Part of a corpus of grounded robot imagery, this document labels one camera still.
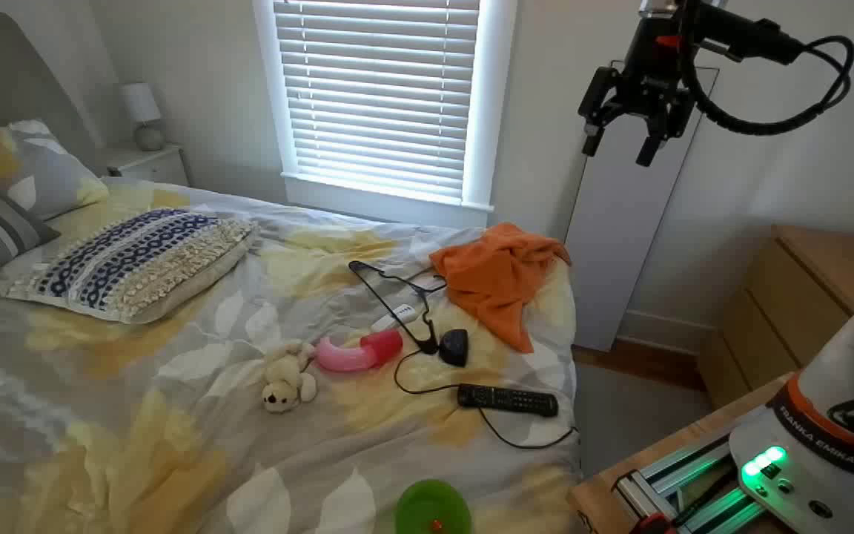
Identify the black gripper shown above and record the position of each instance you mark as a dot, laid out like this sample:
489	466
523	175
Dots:
656	82

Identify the orange cloth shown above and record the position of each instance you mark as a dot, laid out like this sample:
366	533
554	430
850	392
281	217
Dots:
501	278

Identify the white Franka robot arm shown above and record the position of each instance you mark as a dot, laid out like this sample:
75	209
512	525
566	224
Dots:
847	389

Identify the white leaning board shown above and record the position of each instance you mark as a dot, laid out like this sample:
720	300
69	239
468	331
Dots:
621	239

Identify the light wooden dresser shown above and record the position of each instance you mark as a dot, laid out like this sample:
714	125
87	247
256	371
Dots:
793	300

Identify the white window blinds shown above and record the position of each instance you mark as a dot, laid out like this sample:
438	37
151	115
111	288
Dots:
379	94

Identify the black clothes hanger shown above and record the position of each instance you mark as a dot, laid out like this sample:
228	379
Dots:
400	287

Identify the black remote control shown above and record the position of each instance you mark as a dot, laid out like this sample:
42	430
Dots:
505	399

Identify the pink bowl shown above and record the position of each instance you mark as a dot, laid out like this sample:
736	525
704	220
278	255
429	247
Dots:
358	353

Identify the cream plush toy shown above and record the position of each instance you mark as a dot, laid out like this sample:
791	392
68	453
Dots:
286	379

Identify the green bowl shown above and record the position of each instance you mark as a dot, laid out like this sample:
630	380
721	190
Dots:
434	508

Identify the white nightstand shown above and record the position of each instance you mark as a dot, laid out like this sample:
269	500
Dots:
151	163

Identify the white table lamp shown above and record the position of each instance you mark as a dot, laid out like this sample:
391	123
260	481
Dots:
143	115

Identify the blue patterned white pillow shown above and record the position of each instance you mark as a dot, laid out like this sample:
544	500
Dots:
136	261

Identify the grey and yellow pillow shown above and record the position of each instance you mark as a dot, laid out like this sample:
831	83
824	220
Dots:
42	174

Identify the grey padded headboard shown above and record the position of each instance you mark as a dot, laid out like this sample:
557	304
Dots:
23	76

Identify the white window frame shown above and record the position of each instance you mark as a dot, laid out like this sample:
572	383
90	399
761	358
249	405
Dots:
493	107

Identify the aluminium rail frame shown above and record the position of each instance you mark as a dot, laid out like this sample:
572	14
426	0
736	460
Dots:
690	490

